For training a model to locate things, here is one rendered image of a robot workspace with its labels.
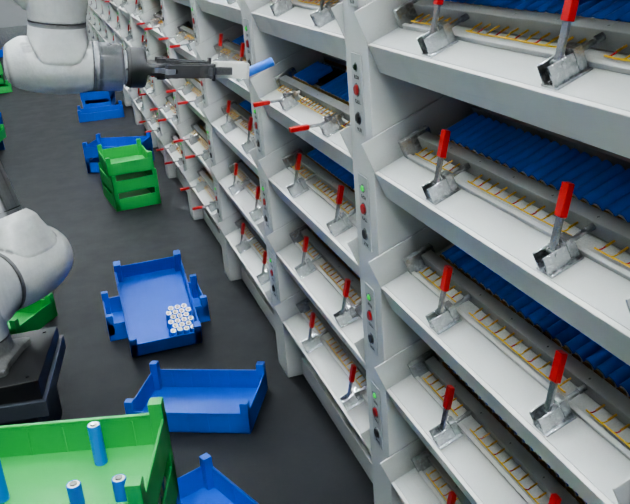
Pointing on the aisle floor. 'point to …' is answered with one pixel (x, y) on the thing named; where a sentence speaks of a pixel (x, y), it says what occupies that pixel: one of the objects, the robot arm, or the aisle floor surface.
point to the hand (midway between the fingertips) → (230, 69)
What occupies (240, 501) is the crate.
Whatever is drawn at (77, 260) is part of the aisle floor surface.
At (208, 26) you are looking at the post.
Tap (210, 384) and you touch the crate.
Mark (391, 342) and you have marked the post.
